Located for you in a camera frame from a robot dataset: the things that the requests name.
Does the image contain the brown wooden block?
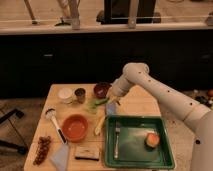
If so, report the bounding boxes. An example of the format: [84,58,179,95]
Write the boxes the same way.
[74,146,100,161]

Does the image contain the black tripod legs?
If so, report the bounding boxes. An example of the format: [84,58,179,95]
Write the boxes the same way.
[0,108,29,156]

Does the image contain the orange-red bowl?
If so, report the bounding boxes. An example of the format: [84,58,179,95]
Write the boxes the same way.
[62,114,88,143]

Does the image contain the orange peach fruit toy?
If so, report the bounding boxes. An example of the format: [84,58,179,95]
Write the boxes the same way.
[145,133,160,148]

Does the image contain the white cup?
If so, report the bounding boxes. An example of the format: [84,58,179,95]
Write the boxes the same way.
[58,88,73,104]

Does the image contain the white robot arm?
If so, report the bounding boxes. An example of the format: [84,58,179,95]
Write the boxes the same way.
[107,63,213,171]

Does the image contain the metal cup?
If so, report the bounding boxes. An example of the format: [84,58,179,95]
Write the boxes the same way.
[75,88,86,103]

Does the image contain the white black-handled brush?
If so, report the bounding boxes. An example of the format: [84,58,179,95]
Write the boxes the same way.
[45,108,67,144]

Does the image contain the dark red bowl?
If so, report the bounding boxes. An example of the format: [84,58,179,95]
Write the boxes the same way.
[93,82,111,99]

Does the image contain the red grapes bunch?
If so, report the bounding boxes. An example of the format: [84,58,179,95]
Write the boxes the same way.
[33,136,51,165]

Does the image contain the green plastic tray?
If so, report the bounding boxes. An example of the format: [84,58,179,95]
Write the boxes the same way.
[104,116,175,170]

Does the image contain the light green cloth piece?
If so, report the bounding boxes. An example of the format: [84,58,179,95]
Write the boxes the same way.
[86,99,97,114]

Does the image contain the green chili pepper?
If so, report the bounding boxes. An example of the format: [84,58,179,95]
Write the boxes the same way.
[95,98,109,106]

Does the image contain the yellow banana toy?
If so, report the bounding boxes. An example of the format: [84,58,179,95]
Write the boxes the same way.
[94,116,105,136]

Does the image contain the blue cloth napkin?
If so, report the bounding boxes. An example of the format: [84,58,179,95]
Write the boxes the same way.
[50,144,69,171]

